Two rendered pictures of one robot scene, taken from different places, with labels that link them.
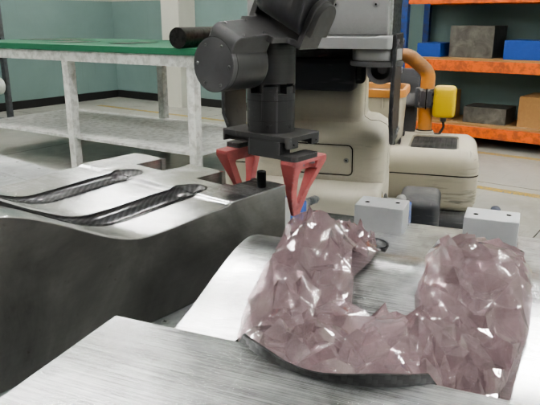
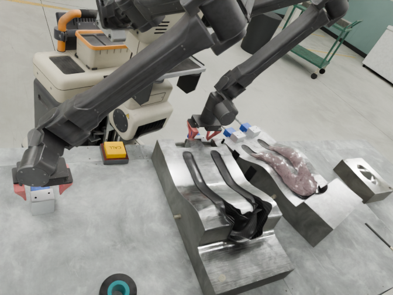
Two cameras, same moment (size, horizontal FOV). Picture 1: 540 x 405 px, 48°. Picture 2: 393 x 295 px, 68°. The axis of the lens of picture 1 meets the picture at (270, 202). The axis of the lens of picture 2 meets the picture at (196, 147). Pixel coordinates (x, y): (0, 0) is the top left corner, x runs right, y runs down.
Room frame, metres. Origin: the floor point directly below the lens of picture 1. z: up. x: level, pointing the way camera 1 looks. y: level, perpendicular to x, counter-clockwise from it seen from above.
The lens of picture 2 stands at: (0.53, 0.88, 1.50)
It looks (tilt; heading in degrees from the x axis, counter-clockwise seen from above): 38 degrees down; 282
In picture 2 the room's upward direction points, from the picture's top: 24 degrees clockwise
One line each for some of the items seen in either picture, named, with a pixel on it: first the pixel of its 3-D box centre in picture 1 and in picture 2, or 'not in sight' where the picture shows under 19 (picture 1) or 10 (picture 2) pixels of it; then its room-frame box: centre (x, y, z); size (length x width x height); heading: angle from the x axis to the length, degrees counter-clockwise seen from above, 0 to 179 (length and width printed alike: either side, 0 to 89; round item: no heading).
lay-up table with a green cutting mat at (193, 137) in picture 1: (119, 94); not in sight; (4.72, 1.16, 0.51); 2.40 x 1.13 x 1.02; 58
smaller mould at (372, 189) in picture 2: not in sight; (362, 179); (0.04, -0.39, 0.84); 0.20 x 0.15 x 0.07; 140
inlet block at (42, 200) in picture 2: not in sight; (40, 187); (0.95, 0.52, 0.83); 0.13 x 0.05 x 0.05; 145
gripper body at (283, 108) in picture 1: (270, 114); (209, 116); (0.72, 0.00, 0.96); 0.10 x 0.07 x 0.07; 52
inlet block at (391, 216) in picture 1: (390, 214); (228, 131); (0.65, -0.14, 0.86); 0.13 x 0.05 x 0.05; 157
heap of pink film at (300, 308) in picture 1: (390, 276); (289, 165); (0.38, -0.08, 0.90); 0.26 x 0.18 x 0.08; 157
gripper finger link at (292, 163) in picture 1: (287, 175); (207, 130); (0.70, -0.02, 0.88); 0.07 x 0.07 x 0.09; 52
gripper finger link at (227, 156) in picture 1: (254, 169); (196, 131); (0.74, 0.02, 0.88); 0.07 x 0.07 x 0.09; 52
